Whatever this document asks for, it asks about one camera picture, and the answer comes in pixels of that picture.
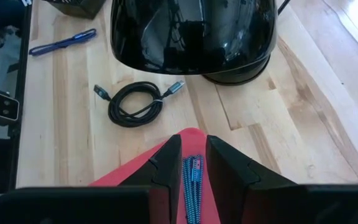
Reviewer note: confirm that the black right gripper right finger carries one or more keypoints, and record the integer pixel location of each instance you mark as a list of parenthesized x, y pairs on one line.
[(228, 174)]

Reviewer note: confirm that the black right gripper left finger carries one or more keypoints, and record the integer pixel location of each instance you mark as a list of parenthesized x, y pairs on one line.
[(163, 174)]

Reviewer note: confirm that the pink plastic bin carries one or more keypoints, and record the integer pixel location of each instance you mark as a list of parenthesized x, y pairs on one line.
[(194, 140)]

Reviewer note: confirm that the black plastic basket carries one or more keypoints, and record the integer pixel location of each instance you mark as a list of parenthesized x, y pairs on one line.
[(79, 9)]

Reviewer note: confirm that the black aluminium frame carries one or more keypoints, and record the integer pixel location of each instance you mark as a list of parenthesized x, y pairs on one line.
[(20, 77)]

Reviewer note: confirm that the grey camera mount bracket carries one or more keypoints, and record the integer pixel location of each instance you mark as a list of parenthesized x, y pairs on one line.
[(5, 62)]

